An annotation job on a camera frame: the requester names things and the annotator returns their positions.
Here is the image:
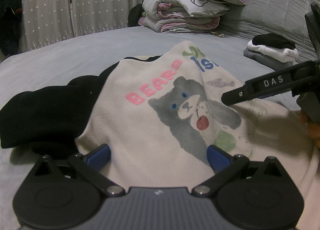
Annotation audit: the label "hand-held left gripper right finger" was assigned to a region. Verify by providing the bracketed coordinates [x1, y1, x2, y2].
[192, 144, 284, 197]

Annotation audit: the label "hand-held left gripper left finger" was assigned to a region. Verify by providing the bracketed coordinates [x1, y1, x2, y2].
[35, 144, 125, 197]

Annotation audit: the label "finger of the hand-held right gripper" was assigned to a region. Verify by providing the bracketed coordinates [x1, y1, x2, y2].
[221, 60, 318, 107]

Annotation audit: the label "cream bear print sweatshirt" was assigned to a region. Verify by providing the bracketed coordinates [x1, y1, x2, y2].
[0, 41, 320, 230]

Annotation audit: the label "dark hanging clothes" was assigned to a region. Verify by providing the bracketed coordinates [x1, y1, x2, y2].
[0, 0, 23, 57]

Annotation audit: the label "grey folded garment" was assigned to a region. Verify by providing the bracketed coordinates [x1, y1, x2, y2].
[244, 47, 298, 70]

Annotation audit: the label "white folded garment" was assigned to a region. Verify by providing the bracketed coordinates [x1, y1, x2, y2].
[247, 40, 299, 64]

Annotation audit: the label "black folded garment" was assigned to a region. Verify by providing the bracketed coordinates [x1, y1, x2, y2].
[251, 33, 297, 50]

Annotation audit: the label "grey quilted blanket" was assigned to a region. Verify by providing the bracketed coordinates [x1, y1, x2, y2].
[207, 0, 320, 64]

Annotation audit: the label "grey bed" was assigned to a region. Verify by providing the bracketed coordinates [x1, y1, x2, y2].
[0, 25, 320, 230]

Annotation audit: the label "black cloth bundle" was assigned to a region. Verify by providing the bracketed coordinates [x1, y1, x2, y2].
[128, 4, 150, 27]

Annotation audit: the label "grey star print curtain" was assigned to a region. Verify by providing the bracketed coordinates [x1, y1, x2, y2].
[71, 0, 152, 38]
[12, 0, 73, 53]

